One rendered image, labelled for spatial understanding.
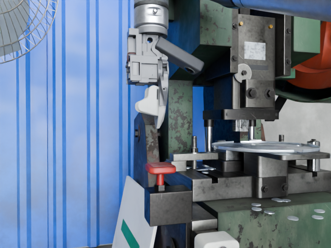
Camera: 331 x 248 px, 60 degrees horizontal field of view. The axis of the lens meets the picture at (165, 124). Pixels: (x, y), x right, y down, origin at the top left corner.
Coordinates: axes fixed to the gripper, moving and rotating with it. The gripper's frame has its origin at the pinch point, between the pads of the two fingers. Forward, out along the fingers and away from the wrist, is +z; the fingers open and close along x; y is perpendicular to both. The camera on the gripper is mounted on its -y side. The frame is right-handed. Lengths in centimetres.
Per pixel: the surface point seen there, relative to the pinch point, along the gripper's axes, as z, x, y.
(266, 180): 15.6, -5.6, -30.2
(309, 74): -18, -30, -65
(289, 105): -12, -141, -142
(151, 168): 9.4, 2.8, 2.7
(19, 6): -35, -35, 36
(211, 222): 21.8, 3.8, -10.3
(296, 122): 2, -141, -150
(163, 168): 9.5, 3.5, 0.2
